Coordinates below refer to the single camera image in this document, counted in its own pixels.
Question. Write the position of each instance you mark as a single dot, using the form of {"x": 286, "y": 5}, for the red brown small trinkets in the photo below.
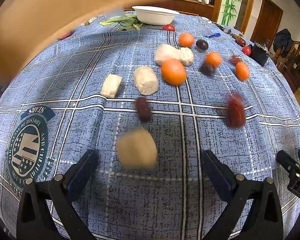
{"x": 240, "y": 39}

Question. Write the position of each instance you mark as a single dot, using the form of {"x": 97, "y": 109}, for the dark jacket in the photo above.
{"x": 282, "y": 38}

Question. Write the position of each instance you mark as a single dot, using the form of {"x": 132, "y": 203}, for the blue pen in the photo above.
{"x": 213, "y": 35}

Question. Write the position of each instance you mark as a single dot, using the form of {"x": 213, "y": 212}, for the wooden sideboard counter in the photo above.
{"x": 195, "y": 6}

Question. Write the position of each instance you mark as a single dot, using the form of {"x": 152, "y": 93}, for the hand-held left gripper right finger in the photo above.
{"x": 218, "y": 177}

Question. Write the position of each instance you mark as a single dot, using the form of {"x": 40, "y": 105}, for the brown wooden door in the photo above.
{"x": 270, "y": 15}

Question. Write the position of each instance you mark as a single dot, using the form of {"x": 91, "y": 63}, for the wooden chair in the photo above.
{"x": 296, "y": 52}

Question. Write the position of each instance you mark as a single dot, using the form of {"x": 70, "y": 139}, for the orange tangerine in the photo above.
{"x": 242, "y": 70}
{"x": 213, "y": 59}
{"x": 186, "y": 40}
{"x": 173, "y": 72}

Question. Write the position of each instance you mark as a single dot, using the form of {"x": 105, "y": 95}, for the red tomato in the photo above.
{"x": 169, "y": 27}
{"x": 246, "y": 50}

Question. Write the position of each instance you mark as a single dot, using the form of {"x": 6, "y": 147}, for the green leafy vegetable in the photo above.
{"x": 125, "y": 22}

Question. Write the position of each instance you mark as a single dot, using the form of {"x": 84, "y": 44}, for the dark round plum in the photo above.
{"x": 202, "y": 44}

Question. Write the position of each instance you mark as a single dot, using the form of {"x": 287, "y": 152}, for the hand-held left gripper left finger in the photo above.
{"x": 80, "y": 177}

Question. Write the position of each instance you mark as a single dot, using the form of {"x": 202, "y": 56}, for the white bowl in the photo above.
{"x": 155, "y": 15}

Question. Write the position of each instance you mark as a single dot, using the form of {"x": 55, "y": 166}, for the small black box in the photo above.
{"x": 260, "y": 53}

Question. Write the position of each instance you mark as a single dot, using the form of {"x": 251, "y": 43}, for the large red jujube date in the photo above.
{"x": 235, "y": 113}

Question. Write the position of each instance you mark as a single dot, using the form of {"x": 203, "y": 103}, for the brown cardboard tray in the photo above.
{"x": 40, "y": 10}

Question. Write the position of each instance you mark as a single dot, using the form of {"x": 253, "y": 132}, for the green bamboo wall painting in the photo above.
{"x": 231, "y": 1}

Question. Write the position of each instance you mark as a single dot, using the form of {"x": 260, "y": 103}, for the dark red jujube date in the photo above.
{"x": 207, "y": 69}
{"x": 143, "y": 108}

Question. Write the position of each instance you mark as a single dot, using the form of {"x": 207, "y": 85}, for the pale steamed bun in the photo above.
{"x": 145, "y": 80}

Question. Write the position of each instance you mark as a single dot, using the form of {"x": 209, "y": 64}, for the blue plaid tablecloth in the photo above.
{"x": 90, "y": 120}

